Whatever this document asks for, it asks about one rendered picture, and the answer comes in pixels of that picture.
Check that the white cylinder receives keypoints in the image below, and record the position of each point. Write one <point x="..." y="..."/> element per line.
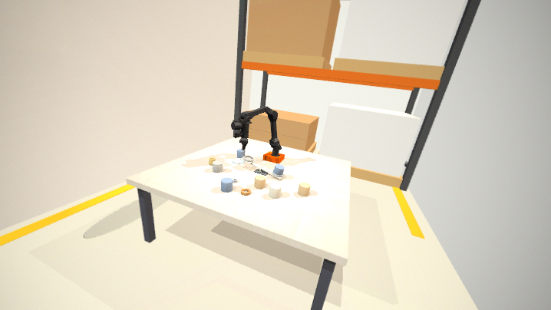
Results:
<point x="274" y="190"/>
<point x="217" y="166"/>

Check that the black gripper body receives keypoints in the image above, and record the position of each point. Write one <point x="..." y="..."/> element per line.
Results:
<point x="245" y="134"/>

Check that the tan cylinder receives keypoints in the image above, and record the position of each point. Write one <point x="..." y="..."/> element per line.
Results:
<point x="304" y="189"/>
<point x="260" y="182"/>

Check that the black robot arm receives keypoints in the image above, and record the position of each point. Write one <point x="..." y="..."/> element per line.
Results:
<point x="244" y="121"/>

